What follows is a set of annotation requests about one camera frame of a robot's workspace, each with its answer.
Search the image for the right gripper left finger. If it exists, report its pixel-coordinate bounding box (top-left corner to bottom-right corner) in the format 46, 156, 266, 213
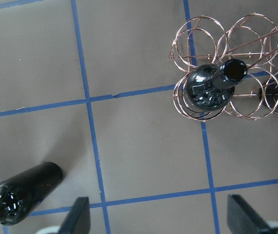
59, 197, 91, 234

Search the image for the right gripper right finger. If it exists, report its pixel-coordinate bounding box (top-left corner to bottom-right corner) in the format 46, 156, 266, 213
227, 195, 274, 234

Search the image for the dark bottle in basket corner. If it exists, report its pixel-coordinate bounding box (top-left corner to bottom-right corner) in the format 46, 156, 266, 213
182, 58, 247, 113

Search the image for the copper wire wine basket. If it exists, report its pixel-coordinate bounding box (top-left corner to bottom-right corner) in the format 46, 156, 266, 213
169, 13, 278, 122

